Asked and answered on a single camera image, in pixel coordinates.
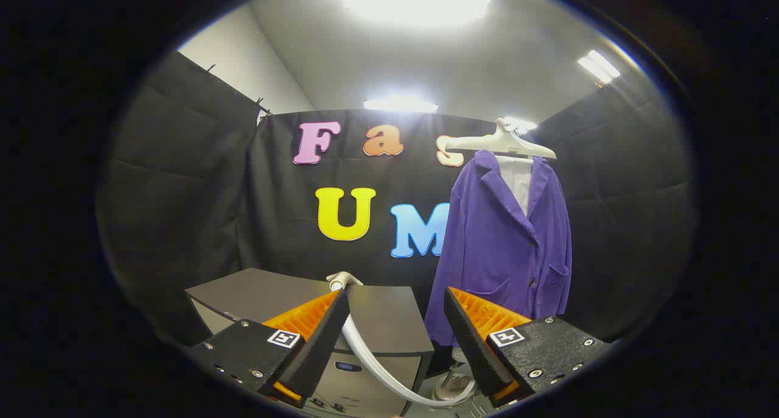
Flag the black backdrop cloth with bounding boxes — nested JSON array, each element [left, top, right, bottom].
[[97, 50, 694, 349]]

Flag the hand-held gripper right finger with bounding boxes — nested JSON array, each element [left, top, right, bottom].
[[443, 286, 612, 408]]

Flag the grey cabinet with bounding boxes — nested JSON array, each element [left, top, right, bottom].
[[186, 268, 435, 416]]

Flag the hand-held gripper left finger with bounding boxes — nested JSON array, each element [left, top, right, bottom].
[[186, 289, 352, 409]]

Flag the purple corduroy jacket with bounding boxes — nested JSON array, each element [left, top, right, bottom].
[[424, 149, 573, 347]]

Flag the white garment steamer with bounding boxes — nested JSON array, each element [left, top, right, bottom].
[[326, 271, 478, 409]]

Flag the white shirt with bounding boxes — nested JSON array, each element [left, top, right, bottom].
[[499, 156, 534, 216]]

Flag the ceiling light panel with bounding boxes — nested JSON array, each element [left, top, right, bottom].
[[363, 96, 439, 113]]

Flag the white round base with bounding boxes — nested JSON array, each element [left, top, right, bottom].
[[431, 347, 481, 408]]

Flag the white clothes hanger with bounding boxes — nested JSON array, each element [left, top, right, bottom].
[[444, 118, 557, 161]]

